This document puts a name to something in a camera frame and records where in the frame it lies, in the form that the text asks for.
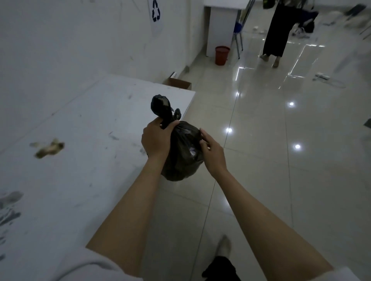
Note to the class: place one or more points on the person's right hand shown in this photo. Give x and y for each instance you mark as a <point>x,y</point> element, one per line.
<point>215,153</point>

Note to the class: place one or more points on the open cardboard box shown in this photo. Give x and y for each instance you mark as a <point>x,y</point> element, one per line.
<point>177,82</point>

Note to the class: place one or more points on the red plastic bucket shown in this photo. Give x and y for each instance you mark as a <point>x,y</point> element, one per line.
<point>222,55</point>

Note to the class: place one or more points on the brown crumpled food scrap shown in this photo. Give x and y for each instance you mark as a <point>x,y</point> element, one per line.
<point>49,148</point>

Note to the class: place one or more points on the person's left hand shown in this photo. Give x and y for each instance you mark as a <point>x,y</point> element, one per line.
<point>156,139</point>

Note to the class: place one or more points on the white sleeve of person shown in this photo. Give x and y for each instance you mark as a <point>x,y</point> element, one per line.
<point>95,265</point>

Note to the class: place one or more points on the person's right thumb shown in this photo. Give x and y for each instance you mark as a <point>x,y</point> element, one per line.
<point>204,146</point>

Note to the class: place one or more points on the person's light shoe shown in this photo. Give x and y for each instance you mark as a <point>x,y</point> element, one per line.
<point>223,246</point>

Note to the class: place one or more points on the person's left forearm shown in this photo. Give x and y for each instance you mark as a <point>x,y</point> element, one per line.
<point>127,214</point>

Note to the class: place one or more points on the person's left thumb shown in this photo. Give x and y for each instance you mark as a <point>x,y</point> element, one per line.
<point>169,125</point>

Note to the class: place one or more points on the person's right forearm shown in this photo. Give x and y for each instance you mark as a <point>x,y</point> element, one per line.
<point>272,228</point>

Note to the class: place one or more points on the blue chair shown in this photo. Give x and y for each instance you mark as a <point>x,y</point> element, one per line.
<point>239,29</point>

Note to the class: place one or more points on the white desk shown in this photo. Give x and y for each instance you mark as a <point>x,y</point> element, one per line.
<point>223,26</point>

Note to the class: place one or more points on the black garbage bag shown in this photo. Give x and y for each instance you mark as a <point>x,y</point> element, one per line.
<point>179,144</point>

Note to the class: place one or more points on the person's leg in black trousers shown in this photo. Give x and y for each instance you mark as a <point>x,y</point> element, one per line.
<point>221,269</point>

